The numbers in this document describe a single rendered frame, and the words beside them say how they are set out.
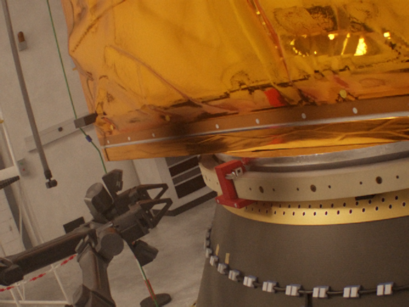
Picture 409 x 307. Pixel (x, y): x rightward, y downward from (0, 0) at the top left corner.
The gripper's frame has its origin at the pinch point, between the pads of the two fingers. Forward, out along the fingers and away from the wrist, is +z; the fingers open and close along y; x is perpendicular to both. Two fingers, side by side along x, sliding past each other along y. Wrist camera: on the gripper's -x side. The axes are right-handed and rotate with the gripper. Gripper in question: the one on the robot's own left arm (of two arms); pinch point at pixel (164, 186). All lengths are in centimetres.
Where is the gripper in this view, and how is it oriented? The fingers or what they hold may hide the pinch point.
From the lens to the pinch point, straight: 177.2
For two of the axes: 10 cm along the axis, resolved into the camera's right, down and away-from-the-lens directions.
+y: -0.1, -1.7, 9.9
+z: 8.9, -4.6, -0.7
